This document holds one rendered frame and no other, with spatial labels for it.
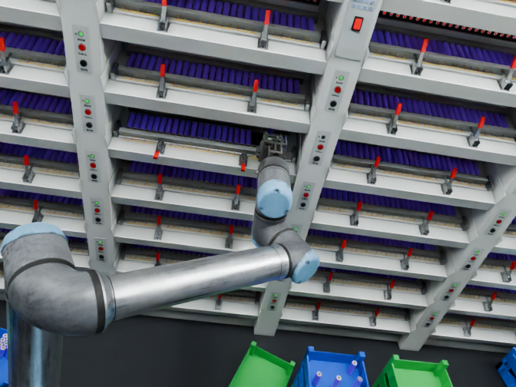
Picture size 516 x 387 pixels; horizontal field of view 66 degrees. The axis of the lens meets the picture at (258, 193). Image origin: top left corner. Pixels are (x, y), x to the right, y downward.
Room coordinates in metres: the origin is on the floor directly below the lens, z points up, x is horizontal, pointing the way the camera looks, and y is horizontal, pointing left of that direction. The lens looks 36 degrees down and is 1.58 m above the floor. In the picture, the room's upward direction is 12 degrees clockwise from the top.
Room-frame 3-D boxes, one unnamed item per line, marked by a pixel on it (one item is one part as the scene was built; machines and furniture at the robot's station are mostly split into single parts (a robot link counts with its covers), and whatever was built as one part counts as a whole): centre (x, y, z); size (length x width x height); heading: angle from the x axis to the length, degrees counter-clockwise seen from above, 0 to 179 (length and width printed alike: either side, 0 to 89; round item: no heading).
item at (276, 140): (1.03, -0.02, 0.98); 0.12 x 0.08 x 0.09; 7
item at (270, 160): (0.95, -0.03, 0.97); 0.10 x 0.05 x 0.09; 97
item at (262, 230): (0.85, -0.05, 0.86); 0.12 x 0.09 x 0.12; 39
